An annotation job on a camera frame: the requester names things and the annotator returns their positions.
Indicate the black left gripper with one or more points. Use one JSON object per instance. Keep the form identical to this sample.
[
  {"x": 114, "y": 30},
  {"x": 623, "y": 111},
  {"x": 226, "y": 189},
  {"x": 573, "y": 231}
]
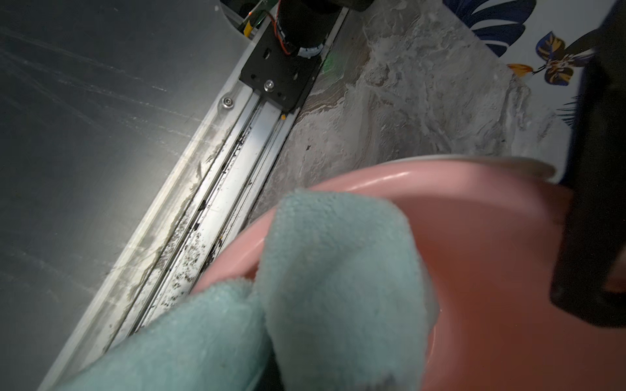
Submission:
[{"x": 594, "y": 230}]

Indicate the pink plastic bucket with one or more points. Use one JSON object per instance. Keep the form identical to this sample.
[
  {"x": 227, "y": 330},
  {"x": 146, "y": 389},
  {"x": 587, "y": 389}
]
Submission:
[{"x": 489, "y": 241}]

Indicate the light teal cloth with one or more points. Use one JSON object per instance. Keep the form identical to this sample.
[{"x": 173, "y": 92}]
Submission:
[{"x": 341, "y": 301}]

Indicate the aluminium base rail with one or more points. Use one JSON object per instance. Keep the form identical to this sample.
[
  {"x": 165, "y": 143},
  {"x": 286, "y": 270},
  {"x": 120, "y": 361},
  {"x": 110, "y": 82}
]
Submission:
[{"x": 200, "y": 208}]

